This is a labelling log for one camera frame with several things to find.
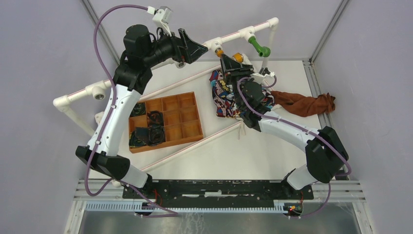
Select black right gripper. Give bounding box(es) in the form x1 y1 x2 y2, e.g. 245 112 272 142
219 54 253 111

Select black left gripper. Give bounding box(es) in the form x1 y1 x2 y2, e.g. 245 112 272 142
143 25 207 68

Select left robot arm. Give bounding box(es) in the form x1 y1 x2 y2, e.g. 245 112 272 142
75 24 208 198

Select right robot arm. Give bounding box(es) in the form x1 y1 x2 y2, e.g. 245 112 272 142
220 54 349 199

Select green plastic water faucet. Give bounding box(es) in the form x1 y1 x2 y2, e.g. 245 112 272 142
248 36 271 58

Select comic print cloth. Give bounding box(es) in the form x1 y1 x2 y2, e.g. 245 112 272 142
209 69 276 121

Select wooden compartment tray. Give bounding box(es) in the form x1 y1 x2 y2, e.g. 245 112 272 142
129 92 204 153

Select brown cloth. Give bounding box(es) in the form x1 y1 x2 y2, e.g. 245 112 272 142
271 91 336 117

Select dark patterned rolled cloth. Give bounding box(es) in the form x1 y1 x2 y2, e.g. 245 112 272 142
129 125 166 147

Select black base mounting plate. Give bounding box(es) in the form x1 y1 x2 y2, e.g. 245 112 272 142
139 179 314 208

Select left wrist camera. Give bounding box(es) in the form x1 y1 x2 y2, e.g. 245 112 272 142
147 6 173 36

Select white pvc pipe frame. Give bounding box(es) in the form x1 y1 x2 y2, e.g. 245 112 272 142
52 17 280 190

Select white slotted cable duct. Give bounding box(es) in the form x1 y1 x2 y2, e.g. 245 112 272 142
85 201 287 214

